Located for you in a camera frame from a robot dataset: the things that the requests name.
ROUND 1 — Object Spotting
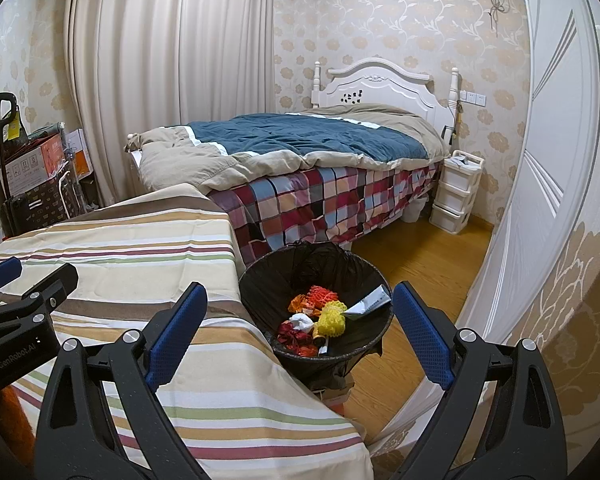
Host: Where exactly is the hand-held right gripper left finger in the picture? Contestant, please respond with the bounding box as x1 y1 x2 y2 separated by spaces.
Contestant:
34 282 216 480

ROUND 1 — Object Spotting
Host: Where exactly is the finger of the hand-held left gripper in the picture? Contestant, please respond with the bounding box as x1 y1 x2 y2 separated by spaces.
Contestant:
0 256 24 297
0 262 79 344

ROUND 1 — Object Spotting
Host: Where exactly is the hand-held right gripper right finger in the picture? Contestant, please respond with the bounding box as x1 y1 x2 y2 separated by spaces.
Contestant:
392 282 566 480

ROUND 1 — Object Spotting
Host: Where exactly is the white and blue tube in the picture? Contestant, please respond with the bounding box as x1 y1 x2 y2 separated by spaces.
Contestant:
342 284 393 317

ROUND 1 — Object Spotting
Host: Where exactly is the yellow foam fruit net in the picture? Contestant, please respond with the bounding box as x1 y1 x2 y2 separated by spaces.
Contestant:
314 300 348 338

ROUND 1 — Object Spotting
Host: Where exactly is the orange-red foam fruit net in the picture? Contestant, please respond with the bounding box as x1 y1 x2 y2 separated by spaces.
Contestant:
307 285 341 307

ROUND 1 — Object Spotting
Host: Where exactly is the bin with black bag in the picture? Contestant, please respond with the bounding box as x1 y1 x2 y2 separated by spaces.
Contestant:
238 241 395 391

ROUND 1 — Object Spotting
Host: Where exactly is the red wrapper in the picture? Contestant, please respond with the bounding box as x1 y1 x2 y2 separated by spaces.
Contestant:
277 320 306 346

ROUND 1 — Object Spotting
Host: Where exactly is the orange fuzzy object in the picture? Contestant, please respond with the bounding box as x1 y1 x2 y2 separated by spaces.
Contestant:
0 385 33 442

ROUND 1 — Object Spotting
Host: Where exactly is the cardboard box with orange print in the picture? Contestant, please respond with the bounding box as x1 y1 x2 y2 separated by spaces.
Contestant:
2 132 66 196

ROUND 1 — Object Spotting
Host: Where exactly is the small white bin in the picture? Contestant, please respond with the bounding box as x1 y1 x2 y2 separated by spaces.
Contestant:
402 195 429 223

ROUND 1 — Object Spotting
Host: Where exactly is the white and orange box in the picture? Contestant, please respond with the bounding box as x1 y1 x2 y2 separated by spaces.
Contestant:
65 128 95 178

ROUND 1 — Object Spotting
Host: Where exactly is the white plastic drawer unit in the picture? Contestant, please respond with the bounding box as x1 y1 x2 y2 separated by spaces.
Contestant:
428 150 485 234

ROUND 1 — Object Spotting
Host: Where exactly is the white panelled door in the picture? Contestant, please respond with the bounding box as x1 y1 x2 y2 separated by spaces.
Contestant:
455 0 600 341

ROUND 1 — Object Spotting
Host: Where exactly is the blue and beige quilt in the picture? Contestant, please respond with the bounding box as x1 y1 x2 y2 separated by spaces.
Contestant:
125 104 451 196

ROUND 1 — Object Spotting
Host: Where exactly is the beige curtain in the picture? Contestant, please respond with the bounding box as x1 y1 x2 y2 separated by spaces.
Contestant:
65 0 276 208

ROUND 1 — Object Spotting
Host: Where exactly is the dark cord with yellow tag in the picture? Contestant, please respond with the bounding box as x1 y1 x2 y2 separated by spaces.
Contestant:
442 102 463 141

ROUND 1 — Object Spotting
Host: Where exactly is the hanging wall cable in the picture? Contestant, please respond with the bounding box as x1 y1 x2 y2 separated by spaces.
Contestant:
487 0 511 28

